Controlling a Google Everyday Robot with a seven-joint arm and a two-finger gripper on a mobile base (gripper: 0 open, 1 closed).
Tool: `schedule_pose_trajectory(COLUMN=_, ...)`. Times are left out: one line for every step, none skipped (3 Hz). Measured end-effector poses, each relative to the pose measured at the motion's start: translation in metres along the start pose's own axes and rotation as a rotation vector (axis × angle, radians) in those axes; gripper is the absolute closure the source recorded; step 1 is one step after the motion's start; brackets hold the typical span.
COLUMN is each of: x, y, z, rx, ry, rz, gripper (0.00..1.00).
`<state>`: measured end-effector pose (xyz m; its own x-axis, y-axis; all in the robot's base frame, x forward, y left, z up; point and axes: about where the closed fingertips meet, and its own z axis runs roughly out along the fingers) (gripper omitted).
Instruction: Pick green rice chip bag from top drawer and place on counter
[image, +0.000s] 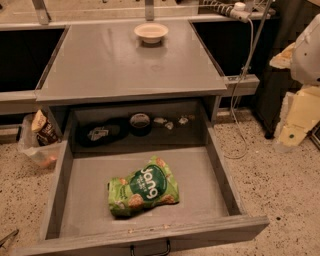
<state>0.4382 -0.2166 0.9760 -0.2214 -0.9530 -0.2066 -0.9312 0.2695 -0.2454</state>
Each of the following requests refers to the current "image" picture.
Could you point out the clear plastic bin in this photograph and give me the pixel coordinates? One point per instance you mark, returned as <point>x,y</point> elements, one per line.
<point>43,156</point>

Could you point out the green rice chip bag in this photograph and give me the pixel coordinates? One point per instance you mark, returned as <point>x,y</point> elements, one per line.
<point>152,186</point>

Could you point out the metal pole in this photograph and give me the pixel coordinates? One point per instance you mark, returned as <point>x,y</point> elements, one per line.
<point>255,38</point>

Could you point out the metal bracket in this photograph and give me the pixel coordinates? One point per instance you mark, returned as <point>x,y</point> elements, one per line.
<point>41,12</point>
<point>149,10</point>

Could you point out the grey counter cabinet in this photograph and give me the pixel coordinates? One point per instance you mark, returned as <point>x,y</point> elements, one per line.
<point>107,62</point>

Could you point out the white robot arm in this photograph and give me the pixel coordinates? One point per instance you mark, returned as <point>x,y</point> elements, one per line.
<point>302,58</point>

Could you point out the black round can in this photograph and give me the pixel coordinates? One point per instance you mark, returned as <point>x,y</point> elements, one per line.
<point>140,124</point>

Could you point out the black flat pouch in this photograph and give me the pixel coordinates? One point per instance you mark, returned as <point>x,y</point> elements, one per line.
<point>97,134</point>

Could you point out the white bowl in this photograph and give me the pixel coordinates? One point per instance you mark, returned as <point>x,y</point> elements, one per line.
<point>151,33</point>

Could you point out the crumpled white wrapper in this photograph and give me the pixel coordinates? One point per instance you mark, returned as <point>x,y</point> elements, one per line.
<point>183,120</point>
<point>169,125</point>
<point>160,120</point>

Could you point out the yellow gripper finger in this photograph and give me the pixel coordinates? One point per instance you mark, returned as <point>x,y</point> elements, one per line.
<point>302,117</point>
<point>283,59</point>

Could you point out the dark grey cabinet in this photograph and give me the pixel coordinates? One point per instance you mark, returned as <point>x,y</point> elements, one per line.
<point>279,31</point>

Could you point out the brown snack bag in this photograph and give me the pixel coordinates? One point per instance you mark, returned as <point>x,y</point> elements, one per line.
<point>44,130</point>

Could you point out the black drawer handle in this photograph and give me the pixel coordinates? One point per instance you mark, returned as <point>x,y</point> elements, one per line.
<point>151,248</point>

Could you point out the grey open drawer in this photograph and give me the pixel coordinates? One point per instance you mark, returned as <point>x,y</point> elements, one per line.
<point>77,220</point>

